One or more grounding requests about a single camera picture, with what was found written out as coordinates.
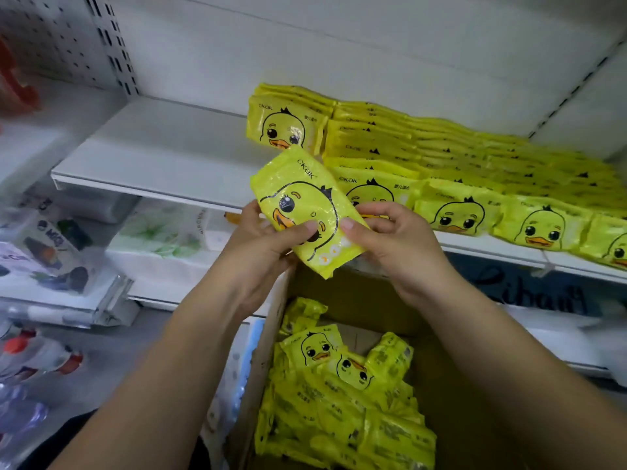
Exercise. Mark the brown cardboard box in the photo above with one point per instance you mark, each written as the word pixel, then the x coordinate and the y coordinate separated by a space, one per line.
pixel 451 386

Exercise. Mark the white metal shelf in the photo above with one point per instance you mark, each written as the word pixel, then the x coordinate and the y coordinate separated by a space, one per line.
pixel 167 142

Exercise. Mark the white pegboard shelf unit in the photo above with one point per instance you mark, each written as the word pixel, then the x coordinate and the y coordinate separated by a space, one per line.
pixel 59 34

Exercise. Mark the person's right forearm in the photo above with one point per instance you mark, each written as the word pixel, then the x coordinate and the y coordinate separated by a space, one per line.
pixel 529 386

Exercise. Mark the person's right hand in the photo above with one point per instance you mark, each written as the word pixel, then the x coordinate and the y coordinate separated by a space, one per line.
pixel 407 249

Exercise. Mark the person's left forearm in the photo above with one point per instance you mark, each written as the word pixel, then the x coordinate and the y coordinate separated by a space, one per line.
pixel 147 406

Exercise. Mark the MIQI boxes with fruit print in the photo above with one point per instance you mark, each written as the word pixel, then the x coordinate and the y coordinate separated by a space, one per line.
pixel 49 259

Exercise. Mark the white blue plastic bag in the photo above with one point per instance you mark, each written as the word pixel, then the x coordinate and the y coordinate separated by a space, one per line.
pixel 230 386

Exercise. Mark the pack of red-capped bottles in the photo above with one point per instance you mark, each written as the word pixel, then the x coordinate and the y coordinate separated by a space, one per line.
pixel 34 362

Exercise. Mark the white duck tissue pack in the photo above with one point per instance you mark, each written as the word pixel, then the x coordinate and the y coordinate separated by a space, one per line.
pixel 217 230

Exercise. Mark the person's left hand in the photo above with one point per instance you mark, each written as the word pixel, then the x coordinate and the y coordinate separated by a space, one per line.
pixel 255 264

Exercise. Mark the yellow duck packet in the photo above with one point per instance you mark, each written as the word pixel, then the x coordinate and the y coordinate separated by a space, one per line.
pixel 299 88
pixel 294 96
pixel 299 191
pixel 284 127

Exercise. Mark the green white tissue pack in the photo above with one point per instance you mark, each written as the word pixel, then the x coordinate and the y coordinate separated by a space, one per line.
pixel 157 230

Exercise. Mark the person's black trousers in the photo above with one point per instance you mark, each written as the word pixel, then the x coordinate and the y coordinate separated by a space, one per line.
pixel 59 450

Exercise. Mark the blue white roll pack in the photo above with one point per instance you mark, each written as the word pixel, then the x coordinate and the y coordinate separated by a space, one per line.
pixel 607 352

